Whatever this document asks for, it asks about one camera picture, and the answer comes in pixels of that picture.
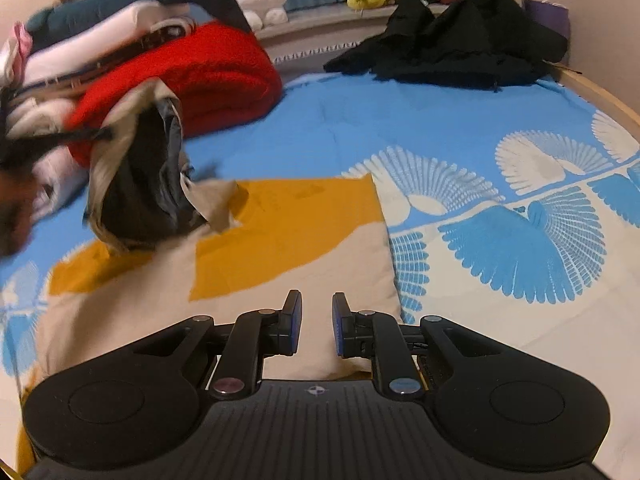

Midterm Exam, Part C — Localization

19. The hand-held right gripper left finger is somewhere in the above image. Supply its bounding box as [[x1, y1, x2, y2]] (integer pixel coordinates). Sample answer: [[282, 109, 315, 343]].
[[132, 289, 304, 402]]

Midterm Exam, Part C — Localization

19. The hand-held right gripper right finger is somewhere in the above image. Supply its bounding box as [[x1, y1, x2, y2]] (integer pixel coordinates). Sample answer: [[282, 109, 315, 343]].
[[331, 291, 506, 402]]

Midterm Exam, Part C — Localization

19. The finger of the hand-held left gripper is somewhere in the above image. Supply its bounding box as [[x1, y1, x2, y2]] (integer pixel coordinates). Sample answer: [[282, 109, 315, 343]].
[[47, 126, 115, 147]]

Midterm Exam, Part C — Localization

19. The beige and mustard hooded jacket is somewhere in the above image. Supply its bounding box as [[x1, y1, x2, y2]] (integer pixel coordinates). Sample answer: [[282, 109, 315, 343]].
[[20, 79, 405, 386]]

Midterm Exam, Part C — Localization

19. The pile of black clothes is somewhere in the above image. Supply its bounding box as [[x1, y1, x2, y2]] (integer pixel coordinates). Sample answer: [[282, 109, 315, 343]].
[[322, 0, 568, 93]]

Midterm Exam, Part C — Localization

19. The cream folded quilt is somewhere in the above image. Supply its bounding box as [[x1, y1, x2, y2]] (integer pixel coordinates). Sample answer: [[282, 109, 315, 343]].
[[7, 92, 81, 138]]

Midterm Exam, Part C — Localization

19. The white folded pillow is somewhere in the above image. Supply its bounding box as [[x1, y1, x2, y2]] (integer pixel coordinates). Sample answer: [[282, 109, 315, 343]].
[[22, 2, 166, 86]]

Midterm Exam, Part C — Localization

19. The white and pink garment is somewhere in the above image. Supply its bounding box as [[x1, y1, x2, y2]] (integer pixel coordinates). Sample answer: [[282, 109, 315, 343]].
[[0, 22, 33, 86]]

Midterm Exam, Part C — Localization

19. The white and pink folded bedding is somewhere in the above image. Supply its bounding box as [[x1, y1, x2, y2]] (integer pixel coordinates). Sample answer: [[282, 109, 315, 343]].
[[15, 17, 198, 96]]

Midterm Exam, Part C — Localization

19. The red folded blanket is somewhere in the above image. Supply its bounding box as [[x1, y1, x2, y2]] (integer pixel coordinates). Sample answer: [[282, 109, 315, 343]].
[[67, 21, 285, 171]]

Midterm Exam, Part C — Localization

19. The blue feather printed bed sheet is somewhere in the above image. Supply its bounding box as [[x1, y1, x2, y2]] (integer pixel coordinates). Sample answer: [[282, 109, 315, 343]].
[[0, 62, 640, 461]]

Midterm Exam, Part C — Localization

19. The white plush toy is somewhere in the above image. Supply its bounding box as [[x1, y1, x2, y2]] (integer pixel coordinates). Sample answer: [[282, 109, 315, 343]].
[[234, 0, 291, 32]]

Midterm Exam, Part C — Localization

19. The grey window ledge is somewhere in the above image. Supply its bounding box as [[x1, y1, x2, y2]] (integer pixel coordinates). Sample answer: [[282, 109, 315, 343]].
[[250, 2, 451, 61]]

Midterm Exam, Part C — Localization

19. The purple box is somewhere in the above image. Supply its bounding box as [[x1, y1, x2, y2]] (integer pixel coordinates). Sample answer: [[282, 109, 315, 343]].
[[522, 0, 572, 61]]

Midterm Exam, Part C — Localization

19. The wooden bed side rail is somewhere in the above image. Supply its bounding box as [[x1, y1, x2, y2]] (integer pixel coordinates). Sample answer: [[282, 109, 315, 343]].
[[550, 62, 640, 133]]

